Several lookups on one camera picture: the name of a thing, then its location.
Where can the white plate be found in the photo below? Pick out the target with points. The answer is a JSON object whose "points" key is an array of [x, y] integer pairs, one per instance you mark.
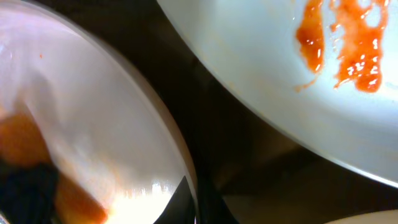
{"points": [[105, 126], [250, 47]]}

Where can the green and orange sponge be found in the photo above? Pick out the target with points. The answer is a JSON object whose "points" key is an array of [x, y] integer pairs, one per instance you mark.
{"points": [[22, 145]]}

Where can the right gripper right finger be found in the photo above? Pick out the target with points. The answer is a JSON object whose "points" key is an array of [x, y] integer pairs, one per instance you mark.
{"points": [[212, 207]]}

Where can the brown large serving tray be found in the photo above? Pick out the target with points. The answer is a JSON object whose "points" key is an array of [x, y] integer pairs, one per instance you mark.
{"points": [[263, 176]]}

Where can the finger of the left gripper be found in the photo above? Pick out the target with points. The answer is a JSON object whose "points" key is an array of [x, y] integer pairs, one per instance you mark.
{"points": [[27, 194]]}

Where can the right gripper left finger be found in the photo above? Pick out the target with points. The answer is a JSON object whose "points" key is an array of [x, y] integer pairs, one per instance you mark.
{"points": [[180, 208]]}

